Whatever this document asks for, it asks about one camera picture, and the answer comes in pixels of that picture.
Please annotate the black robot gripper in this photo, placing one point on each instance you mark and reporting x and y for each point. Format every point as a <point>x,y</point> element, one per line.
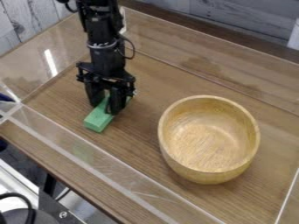
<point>105,74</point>

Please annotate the green rectangular block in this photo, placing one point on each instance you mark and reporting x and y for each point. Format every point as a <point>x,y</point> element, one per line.
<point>99,118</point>

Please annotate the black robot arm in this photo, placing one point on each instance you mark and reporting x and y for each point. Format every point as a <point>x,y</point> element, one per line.
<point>101,22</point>

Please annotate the brown wooden bowl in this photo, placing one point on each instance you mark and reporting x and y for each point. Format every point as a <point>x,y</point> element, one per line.
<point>208,138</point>

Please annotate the clear acrylic tray wall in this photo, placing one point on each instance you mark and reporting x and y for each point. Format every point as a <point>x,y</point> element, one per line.
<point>115,168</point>

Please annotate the black metal bracket with screw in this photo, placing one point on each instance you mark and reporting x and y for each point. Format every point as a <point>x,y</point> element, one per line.
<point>52,212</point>

